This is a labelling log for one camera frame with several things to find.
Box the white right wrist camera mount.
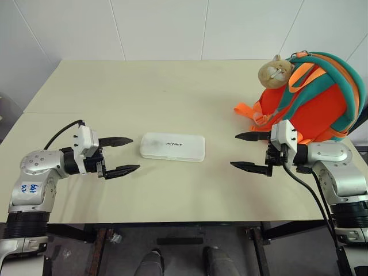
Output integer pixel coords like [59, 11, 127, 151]
[270, 120, 298, 168]

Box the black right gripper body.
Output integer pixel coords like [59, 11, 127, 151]
[264, 140, 290, 177]

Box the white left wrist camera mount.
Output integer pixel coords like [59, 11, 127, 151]
[72, 125, 100, 175]

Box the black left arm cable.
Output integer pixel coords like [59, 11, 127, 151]
[43, 120, 87, 151]

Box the orange and teal backpack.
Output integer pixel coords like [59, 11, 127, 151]
[233, 51, 367, 145]

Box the tan plush hamster toy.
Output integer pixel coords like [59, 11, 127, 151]
[258, 54, 296, 89]

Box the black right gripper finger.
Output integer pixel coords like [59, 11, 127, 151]
[229, 161, 269, 177]
[235, 131, 273, 143]

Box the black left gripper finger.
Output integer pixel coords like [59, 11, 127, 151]
[98, 136, 134, 148]
[104, 164, 141, 181]

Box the dark rounded foot shape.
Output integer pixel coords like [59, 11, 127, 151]
[202, 246, 241, 276]
[135, 249, 166, 276]

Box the white pencil case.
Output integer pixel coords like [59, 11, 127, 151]
[139, 132, 207, 163]

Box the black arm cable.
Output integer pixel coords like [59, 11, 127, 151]
[43, 120, 87, 151]
[281, 162, 350, 276]

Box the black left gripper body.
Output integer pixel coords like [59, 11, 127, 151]
[82, 140, 107, 179]

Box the black metal table frame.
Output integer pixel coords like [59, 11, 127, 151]
[45, 220, 342, 276]

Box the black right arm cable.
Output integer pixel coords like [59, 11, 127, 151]
[281, 162, 350, 276]

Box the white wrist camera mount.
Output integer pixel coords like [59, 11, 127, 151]
[72, 125, 100, 175]
[270, 120, 298, 168]

